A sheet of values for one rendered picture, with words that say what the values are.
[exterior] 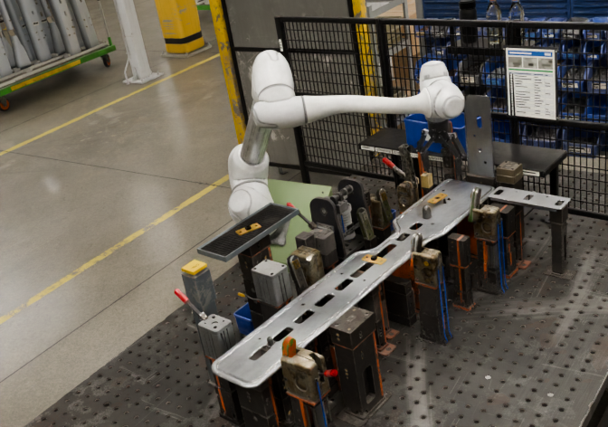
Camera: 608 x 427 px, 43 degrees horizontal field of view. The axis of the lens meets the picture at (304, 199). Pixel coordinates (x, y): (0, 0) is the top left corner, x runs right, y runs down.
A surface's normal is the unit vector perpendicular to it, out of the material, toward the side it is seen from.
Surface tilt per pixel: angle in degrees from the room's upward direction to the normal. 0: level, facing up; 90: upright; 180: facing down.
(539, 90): 90
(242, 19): 91
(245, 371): 0
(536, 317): 0
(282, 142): 92
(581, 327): 0
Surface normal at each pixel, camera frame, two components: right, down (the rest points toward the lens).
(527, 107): -0.64, 0.42
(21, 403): -0.15, -0.90
